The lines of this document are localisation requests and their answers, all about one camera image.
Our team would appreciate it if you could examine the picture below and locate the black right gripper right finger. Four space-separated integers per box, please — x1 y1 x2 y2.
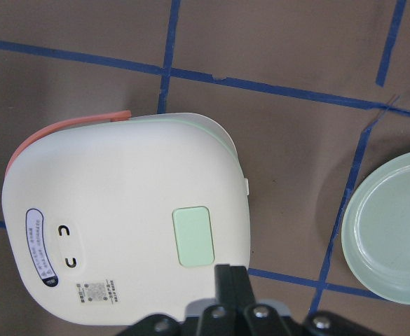
225 265 296 335

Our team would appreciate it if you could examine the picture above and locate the light green plate robot right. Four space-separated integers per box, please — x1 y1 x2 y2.
341 153 410 305

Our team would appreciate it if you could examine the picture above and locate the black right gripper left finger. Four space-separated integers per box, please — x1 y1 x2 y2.
193 265 237 335

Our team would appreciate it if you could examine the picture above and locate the white rice cooker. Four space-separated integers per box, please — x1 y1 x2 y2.
1 111 250 326

